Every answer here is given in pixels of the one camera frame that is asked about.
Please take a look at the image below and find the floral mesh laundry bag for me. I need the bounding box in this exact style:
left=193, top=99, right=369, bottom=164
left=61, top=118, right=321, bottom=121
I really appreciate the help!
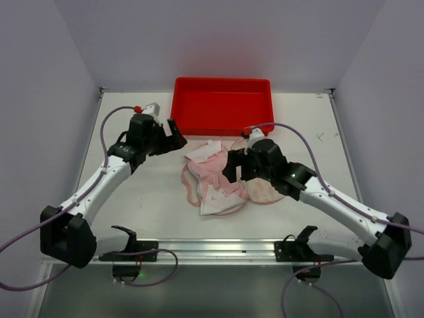
left=182, top=140, right=284, bottom=213

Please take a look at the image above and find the pink bra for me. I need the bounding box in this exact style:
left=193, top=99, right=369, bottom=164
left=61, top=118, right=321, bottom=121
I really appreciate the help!
left=185, top=150, right=247, bottom=200

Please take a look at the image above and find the white bra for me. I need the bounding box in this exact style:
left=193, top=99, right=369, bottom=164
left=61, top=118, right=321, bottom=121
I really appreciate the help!
left=182, top=140, right=248, bottom=216

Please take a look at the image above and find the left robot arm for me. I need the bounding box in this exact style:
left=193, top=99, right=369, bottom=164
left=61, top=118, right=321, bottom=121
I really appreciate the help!
left=40, top=113, right=187, bottom=268

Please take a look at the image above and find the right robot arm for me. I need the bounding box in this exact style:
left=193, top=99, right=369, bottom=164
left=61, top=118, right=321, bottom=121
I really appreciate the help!
left=223, top=138, right=412, bottom=280

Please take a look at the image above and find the red plastic tray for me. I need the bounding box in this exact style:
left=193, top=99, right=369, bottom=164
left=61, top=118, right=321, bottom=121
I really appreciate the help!
left=170, top=77, right=274, bottom=136

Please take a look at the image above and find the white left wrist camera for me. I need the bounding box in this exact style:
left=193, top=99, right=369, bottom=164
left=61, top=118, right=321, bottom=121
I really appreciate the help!
left=133, top=103, right=161, bottom=125

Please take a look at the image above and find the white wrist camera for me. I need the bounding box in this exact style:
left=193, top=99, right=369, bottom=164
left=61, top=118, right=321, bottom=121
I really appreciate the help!
left=133, top=103, right=161, bottom=125
left=244, top=128, right=266, bottom=155

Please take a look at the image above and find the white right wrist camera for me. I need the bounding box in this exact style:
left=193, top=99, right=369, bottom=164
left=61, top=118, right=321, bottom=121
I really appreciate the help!
left=244, top=128, right=266, bottom=155

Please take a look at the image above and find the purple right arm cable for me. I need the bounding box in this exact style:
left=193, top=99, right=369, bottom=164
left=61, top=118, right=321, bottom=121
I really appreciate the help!
left=246, top=123, right=424, bottom=318

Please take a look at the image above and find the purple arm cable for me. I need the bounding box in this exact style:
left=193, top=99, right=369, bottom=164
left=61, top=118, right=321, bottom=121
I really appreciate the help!
left=0, top=105, right=178, bottom=292
left=246, top=123, right=424, bottom=318

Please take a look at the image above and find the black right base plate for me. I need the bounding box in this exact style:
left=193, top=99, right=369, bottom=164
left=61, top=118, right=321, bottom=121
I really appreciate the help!
left=274, top=235, right=301, bottom=262

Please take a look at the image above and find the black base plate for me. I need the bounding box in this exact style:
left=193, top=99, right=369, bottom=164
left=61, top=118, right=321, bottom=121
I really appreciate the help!
left=274, top=235, right=301, bottom=262
left=133, top=240, right=159, bottom=262

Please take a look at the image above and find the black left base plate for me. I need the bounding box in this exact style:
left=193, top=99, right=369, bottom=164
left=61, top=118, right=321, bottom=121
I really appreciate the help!
left=133, top=240, right=159, bottom=262

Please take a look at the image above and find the aluminium mounting rail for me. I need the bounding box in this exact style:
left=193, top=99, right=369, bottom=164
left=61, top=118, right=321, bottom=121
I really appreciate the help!
left=95, top=238, right=358, bottom=266

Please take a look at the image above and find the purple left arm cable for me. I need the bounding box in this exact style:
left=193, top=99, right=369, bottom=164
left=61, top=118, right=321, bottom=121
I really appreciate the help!
left=0, top=105, right=178, bottom=292

